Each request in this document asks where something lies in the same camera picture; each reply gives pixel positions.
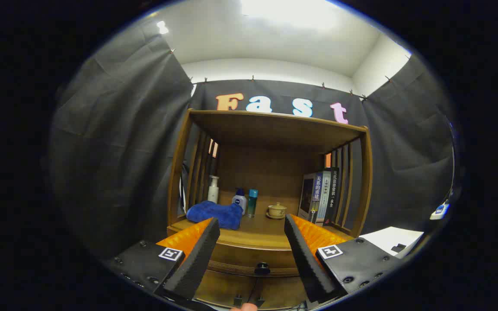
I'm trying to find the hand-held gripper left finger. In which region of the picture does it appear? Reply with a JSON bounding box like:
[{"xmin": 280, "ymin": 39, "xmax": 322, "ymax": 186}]
[{"xmin": 104, "ymin": 217, "xmax": 220, "ymax": 301}]

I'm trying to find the grey book with blue spine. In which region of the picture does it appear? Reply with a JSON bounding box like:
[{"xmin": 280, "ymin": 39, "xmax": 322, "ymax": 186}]
[{"xmin": 298, "ymin": 172, "xmax": 324, "ymax": 223}]

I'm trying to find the white power strip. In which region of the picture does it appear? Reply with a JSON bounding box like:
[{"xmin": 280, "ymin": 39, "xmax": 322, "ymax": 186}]
[{"xmin": 431, "ymin": 203, "xmax": 450, "ymax": 221}]

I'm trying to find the wooden countertop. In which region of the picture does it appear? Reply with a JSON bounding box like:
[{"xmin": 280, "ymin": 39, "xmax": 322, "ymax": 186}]
[{"xmin": 168, "ymin": 214, "xmax": 353, "ymax": 251}]

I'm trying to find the wooden drawer with black knob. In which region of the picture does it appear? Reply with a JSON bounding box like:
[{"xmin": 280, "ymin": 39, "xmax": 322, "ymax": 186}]
[{"xmin": 206, "ymin": 241, "xmax": 308, "ymax": 278}]

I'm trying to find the wooden cabinet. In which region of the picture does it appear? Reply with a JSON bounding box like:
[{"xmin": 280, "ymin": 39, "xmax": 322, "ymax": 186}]
[{"xmin": 166, "ymin": 109, "xmax": 373, "ymax": 311}]

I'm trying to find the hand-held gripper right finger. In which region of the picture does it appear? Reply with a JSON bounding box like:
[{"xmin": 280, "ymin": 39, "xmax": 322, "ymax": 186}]
[{"xmin": 284, "ymin": 213, "xmax": 404, "ymax": 304}]

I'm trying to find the white side cabinet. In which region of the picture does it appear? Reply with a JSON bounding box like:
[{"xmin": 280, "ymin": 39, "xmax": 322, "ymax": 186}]
[{"xmin": 359, "ymin": 226, "xmax": 425, "ymax": 259}]

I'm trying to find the white pump bottle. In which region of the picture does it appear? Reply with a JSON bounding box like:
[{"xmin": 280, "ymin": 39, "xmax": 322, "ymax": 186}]
[{"xmin": 207, "ymin": 175, "xmax": 220, "ymax": 204}]

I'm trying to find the teal bottle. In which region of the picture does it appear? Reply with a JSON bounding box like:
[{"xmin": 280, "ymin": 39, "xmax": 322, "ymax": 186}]
[{"xmin": 247, "ymin": 189, "xmax": 259, "ymax": 218}]

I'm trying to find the black spine book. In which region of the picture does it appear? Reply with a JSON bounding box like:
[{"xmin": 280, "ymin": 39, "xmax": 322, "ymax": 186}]
[{"xmin": 325, "ymin": 168, "xmax": 340, "ymax": 226}]

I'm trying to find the beige lidded teacup with saucer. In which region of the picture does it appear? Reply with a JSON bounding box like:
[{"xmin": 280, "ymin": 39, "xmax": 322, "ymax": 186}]
[{"xmin": 266, "ymin": 202, "xmax": 287, "ymax": 220}]

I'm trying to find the white spine book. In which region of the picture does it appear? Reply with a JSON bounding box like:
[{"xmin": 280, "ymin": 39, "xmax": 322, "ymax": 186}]
[{"xmin": 318, "ymin": 171, "xmax": 332, "ymax": 224}]

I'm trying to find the white lotion bottle blue cap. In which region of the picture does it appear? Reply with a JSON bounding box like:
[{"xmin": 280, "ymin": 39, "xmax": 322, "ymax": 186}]
[{"xmin": 232, "ymin": 188, "xmax": 247, "ymax": 215}]

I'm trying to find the blue towel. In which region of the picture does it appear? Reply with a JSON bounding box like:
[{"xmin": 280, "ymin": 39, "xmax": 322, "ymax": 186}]
[{"xmin": 186, "ymin": 200, "xmax": 244, "ymax": 230}]

